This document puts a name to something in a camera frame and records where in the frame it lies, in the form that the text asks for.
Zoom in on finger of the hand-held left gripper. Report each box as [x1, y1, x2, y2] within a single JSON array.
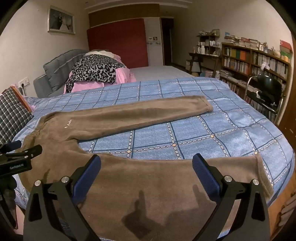
[[0, 145, 43, 163], [0, 140, 22, 154]]

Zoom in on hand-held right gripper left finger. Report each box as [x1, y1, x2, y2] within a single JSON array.
[[24, 154, 101, 241]]

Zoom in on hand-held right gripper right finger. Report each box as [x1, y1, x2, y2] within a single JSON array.
[[192, 153, 271, 241]]

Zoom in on brown fleece pants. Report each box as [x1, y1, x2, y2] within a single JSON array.
[[16, 95, 274, 239]]

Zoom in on dark plaid pillow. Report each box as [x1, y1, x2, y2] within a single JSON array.
[[0, 86, 34, 146]]

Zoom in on blue checked bedspread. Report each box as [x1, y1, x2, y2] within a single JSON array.
[[11, 77, 290, 239]]

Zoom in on grey padded headboard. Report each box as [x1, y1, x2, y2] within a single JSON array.
[[33, 49, 90, 98]]

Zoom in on leopard print blanket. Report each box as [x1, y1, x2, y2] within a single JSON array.
[[66, 55, 125, 93]]

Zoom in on pink quilt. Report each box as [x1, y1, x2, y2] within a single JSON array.
[[67, 51, 137, 93]]

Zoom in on black chair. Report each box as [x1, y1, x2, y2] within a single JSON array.
[[245, 74, 286, 117]]

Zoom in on white mattress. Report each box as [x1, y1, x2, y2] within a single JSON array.
[[128, 65, 193, 82]]

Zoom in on wooden desk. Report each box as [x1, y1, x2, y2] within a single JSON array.
[[186, 52, 223, 78]]

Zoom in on wooden bookshelf with books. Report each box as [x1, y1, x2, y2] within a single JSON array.
[[219, 41, 292, 121]]

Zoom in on small wooden desk shelf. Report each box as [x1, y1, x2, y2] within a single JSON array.
[[196, 34, 223, 56]]

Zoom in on red wardrobe panel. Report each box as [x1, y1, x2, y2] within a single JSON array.
[[87, 19, 149, 69]]

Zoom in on dark doorway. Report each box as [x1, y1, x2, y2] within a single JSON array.
[[161, 18, 174, 66]]

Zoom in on stack of books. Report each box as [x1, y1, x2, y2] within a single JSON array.
[[223, 35, 261, 50]]

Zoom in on framed wall picture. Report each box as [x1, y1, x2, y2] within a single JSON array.
[[47, 5, 76, 35]]

